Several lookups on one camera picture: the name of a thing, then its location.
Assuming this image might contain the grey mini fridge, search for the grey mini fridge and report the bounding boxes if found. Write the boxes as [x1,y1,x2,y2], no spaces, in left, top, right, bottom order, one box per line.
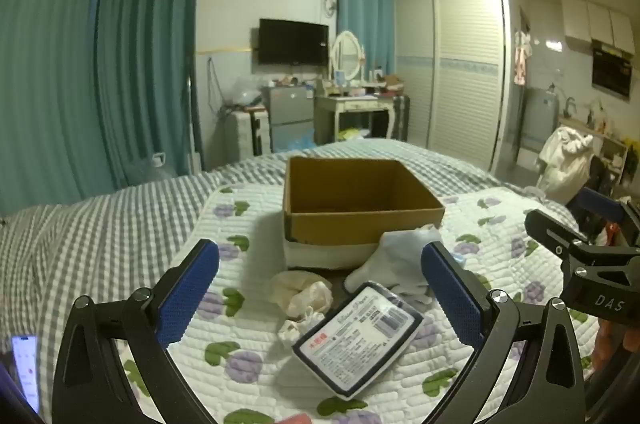
[262,84,317,155]

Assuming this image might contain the white dressing table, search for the white dressing table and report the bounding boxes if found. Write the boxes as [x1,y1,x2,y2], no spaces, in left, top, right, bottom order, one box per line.
[314,94,398,145]

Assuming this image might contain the teal curtain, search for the teal curtain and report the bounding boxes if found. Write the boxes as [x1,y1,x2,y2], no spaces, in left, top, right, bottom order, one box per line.
[335,0,396,87]
[92,0,203,192]
[0,0,108,217]

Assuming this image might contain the white louvered wardrobe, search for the white louvered wardrobe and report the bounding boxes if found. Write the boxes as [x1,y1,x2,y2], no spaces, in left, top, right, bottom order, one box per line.
[392,0,516,177]

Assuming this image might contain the white floral quilted blanket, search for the white floral quilted blanket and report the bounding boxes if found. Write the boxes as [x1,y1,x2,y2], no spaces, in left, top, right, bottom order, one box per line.
[107,184,608,424]

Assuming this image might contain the person's right hand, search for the person's right hand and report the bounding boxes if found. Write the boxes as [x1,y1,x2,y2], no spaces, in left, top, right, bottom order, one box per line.
[592,321,640,375]

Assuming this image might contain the smartphone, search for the smartphone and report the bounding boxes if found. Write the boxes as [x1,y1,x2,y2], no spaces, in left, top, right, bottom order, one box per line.
[11,335,41,415]

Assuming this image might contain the blue plastic bag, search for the blue plastic bag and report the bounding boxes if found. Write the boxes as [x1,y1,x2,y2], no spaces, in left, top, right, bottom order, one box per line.
[287,129,317,152]

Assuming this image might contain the cream cloth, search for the cream cloth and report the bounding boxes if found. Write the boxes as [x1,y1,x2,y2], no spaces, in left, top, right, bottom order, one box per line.
[267,270,334,347]

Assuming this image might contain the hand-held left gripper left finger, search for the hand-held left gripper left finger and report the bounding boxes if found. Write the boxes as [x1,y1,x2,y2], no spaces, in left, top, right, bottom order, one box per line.
[52,238,221,424]

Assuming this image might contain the grey washing machine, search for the grey washing machine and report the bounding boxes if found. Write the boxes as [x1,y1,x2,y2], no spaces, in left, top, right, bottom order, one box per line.
[522,86,560,149]

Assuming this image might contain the clear plastic water jug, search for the clear plastic water jug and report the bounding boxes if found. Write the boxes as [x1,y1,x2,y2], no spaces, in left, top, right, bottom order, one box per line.
[127,151,176,187]

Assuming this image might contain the dark ribbed suitcase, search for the dark ribbed suitcase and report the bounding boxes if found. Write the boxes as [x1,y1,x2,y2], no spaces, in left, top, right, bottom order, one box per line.
[390,94,411,142]

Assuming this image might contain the cream garment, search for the cream garment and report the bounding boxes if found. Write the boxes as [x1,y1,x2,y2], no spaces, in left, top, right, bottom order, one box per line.
[537,126,596,205]

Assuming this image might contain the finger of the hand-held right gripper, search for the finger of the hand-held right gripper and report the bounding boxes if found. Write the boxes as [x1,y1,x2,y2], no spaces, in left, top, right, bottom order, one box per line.
[524,209,640,275]
[567,188,640,231]

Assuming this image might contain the brown cardboard box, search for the brown cardboard box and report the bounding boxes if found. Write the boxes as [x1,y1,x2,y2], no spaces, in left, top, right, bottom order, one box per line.
[282,156,446,271]

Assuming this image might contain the wooden shelf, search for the wooden shelf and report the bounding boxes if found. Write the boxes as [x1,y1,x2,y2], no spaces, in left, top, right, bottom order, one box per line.
[557,116,631,185]

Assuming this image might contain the white oval mirror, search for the white oval mirror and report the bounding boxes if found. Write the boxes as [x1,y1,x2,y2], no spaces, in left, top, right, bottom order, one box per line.
[330,30,366,82]

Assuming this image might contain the white wall cabinets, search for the white wall cabinets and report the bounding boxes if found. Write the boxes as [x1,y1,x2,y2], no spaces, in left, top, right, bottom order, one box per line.
[560,0,637,54]

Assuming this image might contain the black wall television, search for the black wall television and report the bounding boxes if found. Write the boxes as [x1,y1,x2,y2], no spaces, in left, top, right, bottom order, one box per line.
[257,18,330,67]

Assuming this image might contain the clear plastic bag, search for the clear plastic bag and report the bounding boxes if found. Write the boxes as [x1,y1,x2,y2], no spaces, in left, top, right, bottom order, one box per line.
[232,76,266,107]

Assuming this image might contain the dark blue tissue packet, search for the dark blue tissue packet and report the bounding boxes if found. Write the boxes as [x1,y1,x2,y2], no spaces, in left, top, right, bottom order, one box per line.
[291,281,425,401]

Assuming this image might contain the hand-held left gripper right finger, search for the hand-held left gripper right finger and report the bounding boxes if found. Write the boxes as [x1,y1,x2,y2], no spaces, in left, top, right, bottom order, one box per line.
[420,241,586,424]

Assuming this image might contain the pink hanging garment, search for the pink hanging garment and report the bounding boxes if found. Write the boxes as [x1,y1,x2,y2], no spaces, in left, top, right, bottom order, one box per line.
[512,31,533,85]

